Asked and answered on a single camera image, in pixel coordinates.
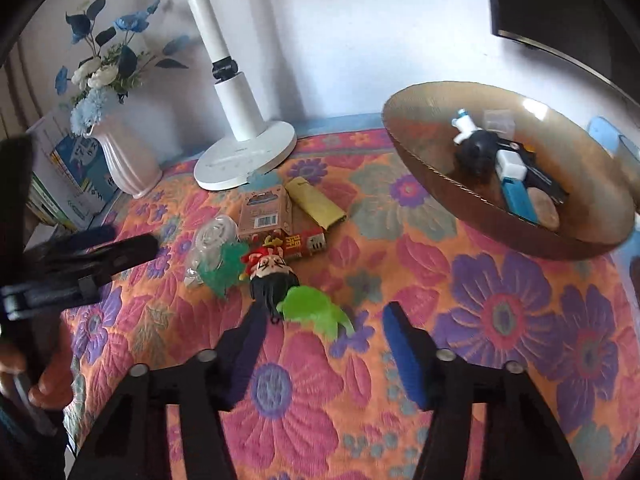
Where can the white desk lamp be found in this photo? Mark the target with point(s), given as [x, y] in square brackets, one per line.
[255, 146]

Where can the wall mounted television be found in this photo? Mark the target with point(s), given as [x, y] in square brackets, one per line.
[586, 33]

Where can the pink oval stone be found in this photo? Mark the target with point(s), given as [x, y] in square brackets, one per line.
[544, 208]

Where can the pink ribbed ceramic vase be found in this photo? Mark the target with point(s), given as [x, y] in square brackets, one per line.
[132, 165]

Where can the yellow lighter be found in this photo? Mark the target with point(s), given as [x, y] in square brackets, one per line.
[312, 201]

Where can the teal rubber dinosaur toy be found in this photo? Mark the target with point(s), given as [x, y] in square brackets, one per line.
[221, 266]

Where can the person's left hand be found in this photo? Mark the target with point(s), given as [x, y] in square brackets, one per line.
[54, 390]

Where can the clear plastic tape dispenser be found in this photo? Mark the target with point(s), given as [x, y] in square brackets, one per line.
[206, 248]

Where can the black dinosaur toy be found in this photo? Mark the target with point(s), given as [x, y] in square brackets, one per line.
[536, 177]

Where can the stacked books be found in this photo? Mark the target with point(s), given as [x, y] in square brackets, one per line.
[51, 185]

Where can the pink card box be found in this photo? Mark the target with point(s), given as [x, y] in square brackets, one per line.
[265, 212]

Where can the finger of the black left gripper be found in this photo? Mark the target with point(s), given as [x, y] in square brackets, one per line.
[65, 282]
[69, 244]

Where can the black haired red doll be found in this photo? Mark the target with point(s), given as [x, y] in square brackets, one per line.
[269, 276]

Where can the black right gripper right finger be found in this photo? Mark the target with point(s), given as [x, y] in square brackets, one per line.
[522, 439]

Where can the amber ribbed glass bowl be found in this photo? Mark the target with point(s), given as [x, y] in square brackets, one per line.
[598, 215]

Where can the light green dinosaur toy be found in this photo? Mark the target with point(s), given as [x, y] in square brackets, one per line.
[311, 306]

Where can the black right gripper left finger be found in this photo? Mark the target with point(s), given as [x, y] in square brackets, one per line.
[129, 439]

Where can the blue lighter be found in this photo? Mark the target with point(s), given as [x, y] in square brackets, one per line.
[517, 201]

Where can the blue children's book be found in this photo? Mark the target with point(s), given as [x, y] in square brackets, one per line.
[84, 163]

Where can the blue white artificial flowers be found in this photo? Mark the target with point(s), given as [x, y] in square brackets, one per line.
[113, 68]

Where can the white cube power adapter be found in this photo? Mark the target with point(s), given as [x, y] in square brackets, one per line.
[509, 165]

